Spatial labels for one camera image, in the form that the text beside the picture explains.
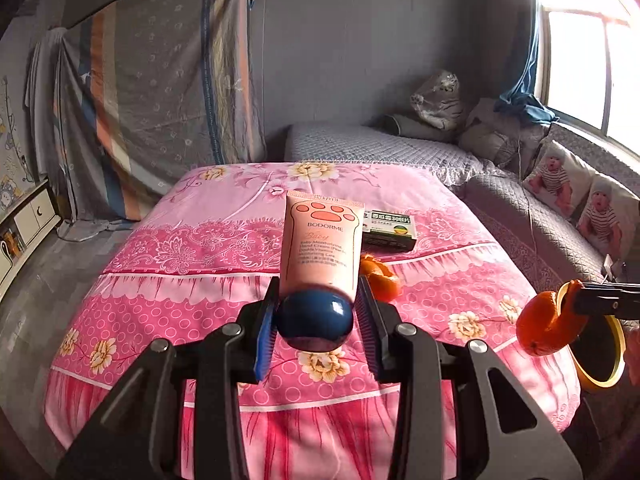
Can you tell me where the orange peel large piece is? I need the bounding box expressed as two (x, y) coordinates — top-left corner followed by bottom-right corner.
(516, 280), (589, 356)

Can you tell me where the pink hand cream tube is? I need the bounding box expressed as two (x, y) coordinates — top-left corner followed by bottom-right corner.
(275, 190), (367, 354)

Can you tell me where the yellow rimmed trash bin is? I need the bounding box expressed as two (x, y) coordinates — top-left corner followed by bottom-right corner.
(555, 279), (627, 394)

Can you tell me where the person's right hand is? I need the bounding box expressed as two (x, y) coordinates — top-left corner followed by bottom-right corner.
(624, 328), (640, 382)

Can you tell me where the grey quilted sofa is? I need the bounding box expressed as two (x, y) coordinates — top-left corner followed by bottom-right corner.
(283, 121), (640, 291)

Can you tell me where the baby print pillow right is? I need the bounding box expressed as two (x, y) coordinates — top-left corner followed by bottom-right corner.
(577, 174), (639, 263)

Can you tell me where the baby print pillow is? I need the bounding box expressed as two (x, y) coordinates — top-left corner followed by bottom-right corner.
(577, 174), (639, 263)
(522, 141), (596, 219)

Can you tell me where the baby print pillow left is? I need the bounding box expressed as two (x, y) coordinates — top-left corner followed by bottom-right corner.
(522, 141), (596, 219)

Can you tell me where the orange peel small piece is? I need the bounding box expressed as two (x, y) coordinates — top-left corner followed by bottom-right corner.
(359, 255), (401, 304)

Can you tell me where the pink floral table cloth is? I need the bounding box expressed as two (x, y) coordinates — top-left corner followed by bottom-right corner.
(43, 162), (580, 479)

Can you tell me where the green white medicine box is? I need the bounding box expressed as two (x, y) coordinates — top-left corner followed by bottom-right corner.
(362, 210), (418, 252)

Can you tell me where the grey cushion pile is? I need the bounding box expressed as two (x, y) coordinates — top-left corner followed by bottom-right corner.
(458, 98), (549, 178)

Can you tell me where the blue curtain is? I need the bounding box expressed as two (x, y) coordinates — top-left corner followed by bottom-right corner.
(494, 4), (558, 126)

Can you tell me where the white low tv cabinet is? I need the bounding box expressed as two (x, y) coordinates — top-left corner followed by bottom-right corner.
(0, 179), (62, 298)

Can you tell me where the tiger print plush pillow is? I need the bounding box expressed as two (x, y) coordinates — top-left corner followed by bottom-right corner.
(410, 70), (466, 131)

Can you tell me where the grey rolled bolster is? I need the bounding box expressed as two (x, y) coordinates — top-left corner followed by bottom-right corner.
(382, 114), (456, 143)

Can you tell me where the striped cloth covered mattress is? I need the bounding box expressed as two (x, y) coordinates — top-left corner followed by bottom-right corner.
(25, 0), (266, 221)

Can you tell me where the white charging cable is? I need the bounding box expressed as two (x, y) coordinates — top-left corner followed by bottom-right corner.
(514, 138), (616, 281)

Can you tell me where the window with frame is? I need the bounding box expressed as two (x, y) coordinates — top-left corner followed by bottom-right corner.
(536, 0), (639, 156)

